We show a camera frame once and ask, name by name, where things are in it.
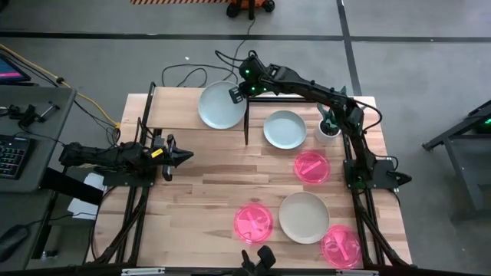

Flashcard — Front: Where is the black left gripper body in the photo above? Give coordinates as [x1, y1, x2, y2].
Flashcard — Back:
[151, 133, 178, 182]

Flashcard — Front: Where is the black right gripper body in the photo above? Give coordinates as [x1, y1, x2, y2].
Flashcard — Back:
[238, 55, 272, 97]

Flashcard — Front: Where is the large light blue plate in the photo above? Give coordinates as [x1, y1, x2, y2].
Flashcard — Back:
[197, 80, 248, 130]

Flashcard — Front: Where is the small light blue plate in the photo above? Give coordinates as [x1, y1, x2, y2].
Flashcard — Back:
[262, 110, 308, 150]

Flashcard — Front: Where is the pink transparent plastic plate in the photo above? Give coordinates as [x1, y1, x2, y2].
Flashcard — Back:
[321, 224, 364, 269]
[233, 202, 275, 245]
[294, 149, 331, 185]

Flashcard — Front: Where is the beige plate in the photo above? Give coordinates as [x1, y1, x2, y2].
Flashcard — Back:
[278, 191, 331, 245]

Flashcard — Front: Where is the wooden shelf with black legs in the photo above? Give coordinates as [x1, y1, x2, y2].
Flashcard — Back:
[144, 81, 250, 146]

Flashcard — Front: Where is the orange black wheeled cart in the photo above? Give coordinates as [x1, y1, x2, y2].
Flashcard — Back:
[226, 0, 276, 20]

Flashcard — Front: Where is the white paper sheet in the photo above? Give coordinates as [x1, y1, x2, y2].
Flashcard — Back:
[67, 172, 107, 222]

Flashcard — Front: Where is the white plant pot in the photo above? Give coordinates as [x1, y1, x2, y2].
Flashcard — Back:
[314, 118, 342, 146]

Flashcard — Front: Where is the grey side desk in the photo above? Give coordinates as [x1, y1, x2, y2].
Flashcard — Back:
[0, 84, 77, 193]

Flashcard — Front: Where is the black backlit keyboard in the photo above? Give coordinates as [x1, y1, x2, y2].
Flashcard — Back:
[0, 133, 36, 181]

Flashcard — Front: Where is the black computer mouse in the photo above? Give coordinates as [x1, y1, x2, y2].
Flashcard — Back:
[0, 224, 31, 264]

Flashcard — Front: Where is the black metal stand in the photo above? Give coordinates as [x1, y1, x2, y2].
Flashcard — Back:
[421, 99, 491, 212]

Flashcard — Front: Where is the black cable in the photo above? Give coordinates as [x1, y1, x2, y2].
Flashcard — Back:
[160, 17, 257, 88]

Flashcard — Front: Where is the yellow cable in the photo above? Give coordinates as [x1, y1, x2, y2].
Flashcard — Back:
[0, 42, 121, 129]

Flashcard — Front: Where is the silver metal bracket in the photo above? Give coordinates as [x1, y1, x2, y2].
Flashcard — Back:
[336, 269, 379, 276]
[120, 267, 166, 276]

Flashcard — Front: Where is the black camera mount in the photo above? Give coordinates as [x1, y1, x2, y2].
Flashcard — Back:
[239, 245, 277, 276]

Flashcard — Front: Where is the black clamp with silver handle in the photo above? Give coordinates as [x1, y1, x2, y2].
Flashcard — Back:
[6, 101, 61, 130]

